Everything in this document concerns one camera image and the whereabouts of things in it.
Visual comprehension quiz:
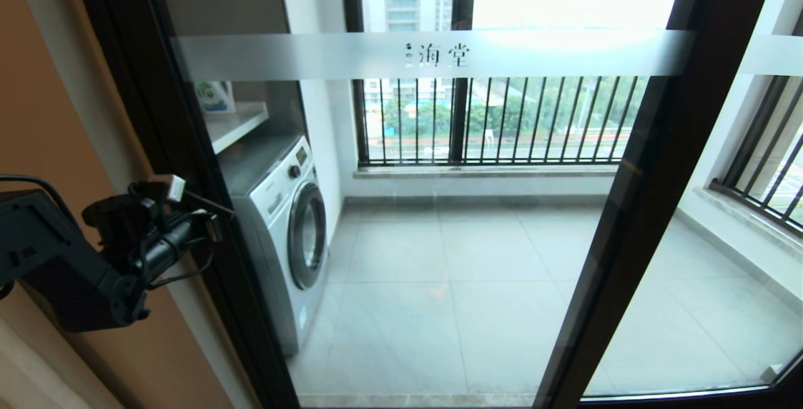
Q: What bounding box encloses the dark-framed sliding glass door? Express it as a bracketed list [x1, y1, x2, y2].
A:
[125, 0, 785, 409]

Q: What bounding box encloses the white front-load washing machine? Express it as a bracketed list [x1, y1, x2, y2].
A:
[220, 133, 331, 357]

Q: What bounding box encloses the white laundry detergent bottle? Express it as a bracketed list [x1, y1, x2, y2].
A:
[196, 81, 237, 115]

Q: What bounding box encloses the long grey stone sill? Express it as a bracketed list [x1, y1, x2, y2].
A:
[353, 164, 619, 179]

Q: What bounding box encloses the long black balcony railing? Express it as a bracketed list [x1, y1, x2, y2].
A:
[356, 77, 648, 166]

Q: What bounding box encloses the short grey stone sill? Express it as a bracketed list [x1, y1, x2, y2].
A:
[690, 186, 803, 254]

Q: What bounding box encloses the short black balcony railing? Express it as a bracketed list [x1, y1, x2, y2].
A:
[711, 75, 803, 235]

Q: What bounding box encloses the dark-framed fixed glass door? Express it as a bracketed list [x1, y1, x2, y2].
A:
[583, 0, 803, 409]

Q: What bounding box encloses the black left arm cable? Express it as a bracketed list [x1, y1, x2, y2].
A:
[0, 174, 217, 292]

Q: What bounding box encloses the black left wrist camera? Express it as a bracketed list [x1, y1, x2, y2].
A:
[82, 174, 187, 253]

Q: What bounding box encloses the white wall shelf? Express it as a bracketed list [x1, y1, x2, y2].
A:
[207, 102, 270, 154]

